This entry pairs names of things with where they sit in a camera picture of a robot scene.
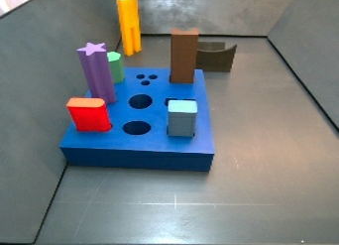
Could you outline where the yellow double-square block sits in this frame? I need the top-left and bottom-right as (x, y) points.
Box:
(116, 0), (141, 56)

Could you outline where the blue peg board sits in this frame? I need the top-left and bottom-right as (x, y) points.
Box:
(60, 67), (215, 172)

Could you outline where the light blue rectangular block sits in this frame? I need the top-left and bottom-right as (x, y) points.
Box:
(168, 100), (197, 137)

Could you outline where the red rounded block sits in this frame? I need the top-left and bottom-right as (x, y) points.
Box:
(67, 97), (112, 132)

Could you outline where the dark grey arch block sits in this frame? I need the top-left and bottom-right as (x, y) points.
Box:
(196, 42), (237, 72)

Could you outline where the green cylinder block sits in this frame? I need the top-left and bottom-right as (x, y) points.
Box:
(107, 52), (124, 83)

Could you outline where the brown notched block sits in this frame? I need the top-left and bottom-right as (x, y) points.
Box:
(169, 28), (199, 83)

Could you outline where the purple star block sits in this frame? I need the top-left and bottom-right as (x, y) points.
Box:
(77, 43), (116, 103)

